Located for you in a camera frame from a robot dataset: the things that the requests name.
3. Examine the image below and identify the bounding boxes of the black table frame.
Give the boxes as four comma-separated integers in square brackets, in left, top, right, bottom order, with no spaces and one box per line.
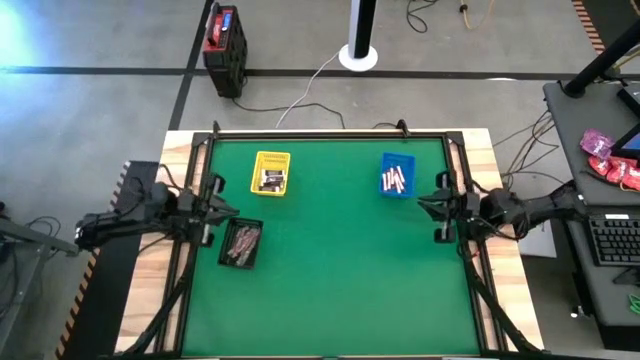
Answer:
[117,119,544,360]

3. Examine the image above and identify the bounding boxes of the black stand pole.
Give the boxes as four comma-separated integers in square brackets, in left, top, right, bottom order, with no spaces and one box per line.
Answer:
[563,18,640,99]

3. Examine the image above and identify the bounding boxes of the yellow plastic basket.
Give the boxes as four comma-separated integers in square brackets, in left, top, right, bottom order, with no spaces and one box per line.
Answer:
[249,150,292,198]

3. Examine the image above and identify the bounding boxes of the pink candy bag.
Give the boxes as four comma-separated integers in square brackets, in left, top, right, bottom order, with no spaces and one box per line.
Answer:
[579,128,616,160]

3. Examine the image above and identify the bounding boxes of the grey metal stand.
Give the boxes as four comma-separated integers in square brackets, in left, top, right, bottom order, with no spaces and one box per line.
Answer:
[0,199,84,351]

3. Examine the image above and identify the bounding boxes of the grey desk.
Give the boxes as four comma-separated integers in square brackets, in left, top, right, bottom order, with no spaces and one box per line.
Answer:
[543,79,640,206]

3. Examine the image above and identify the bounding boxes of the white floor cable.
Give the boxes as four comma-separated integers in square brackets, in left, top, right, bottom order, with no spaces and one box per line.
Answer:
[275,49,342,129]

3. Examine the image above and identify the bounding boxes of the black hazard striped floor mat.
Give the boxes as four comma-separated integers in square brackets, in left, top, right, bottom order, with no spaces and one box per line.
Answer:
[54,159,160,360]

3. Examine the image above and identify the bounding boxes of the red candy bag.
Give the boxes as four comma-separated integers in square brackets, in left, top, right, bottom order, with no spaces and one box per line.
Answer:
[619,164,640,192]
[588,155,624,184]

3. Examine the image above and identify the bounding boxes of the red licorice candy pack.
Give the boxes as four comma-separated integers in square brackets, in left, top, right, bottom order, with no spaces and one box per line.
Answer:
[227,225,254,259]
[234,227,259,261]
[239,229,262,267]

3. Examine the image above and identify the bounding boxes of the black plastic basket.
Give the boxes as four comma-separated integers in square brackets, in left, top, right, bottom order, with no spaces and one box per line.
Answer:
[217,216,265,271]

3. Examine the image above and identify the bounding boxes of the blue plastic basket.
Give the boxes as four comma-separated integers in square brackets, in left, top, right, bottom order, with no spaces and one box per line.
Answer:
[377,152,417,200]

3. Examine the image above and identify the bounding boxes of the orange floor cable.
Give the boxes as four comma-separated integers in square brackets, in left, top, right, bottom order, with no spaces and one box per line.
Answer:
[459,0,496,30]

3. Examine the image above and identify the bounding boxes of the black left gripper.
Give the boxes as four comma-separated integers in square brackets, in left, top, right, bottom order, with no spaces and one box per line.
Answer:
[177,173,240,249]

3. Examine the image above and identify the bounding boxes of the white black pole stand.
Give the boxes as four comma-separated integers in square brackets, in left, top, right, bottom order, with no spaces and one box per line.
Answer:
[337,0,380,73]

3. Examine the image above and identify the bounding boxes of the black desk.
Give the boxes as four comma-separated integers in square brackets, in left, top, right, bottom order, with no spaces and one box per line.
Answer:
[563,204,640,351]

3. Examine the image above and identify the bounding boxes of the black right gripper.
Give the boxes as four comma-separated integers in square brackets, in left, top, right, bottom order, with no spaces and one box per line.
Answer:
[417,171,481,244]

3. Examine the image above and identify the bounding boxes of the black keyboard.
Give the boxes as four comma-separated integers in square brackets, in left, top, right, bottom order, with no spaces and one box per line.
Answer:
[588,213,640,268]

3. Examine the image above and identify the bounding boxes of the tablet with blue screen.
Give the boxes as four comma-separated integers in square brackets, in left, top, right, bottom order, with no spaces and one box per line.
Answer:
[610,123,640,161]

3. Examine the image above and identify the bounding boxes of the red black power station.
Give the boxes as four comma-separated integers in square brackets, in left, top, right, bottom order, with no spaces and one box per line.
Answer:
[202,1,249,99]

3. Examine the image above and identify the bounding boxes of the black looped floor cable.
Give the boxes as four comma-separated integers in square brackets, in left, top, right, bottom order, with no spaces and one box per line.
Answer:
[405,0,441,34]

